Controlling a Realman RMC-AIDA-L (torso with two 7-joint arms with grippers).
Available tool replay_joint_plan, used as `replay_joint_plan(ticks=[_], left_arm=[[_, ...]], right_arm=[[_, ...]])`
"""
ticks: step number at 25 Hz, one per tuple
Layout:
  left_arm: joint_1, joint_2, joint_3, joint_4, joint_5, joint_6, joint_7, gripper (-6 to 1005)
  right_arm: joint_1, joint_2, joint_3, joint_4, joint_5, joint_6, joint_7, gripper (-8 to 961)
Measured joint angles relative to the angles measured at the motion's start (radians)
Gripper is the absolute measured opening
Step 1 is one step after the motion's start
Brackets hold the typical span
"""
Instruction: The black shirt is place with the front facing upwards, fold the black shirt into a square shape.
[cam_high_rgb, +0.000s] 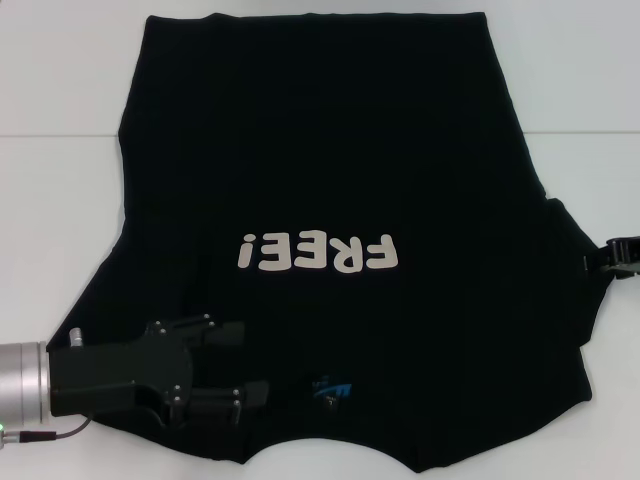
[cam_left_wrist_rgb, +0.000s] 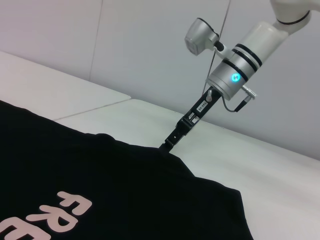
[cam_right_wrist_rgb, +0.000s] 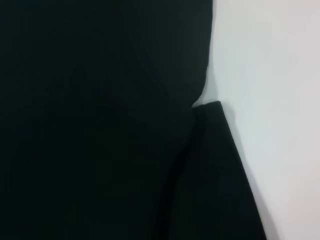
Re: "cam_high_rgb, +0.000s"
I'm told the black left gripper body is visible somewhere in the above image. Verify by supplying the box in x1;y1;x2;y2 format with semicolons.
47;330;196;430

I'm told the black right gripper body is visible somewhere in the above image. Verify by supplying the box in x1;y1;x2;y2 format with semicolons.
604;234;640;280

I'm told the black shirt with FREE print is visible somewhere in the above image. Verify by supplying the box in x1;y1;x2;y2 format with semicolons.
52;12;621;474

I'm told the grey cable with plug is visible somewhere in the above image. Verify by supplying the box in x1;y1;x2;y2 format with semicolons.
0;416;95;447

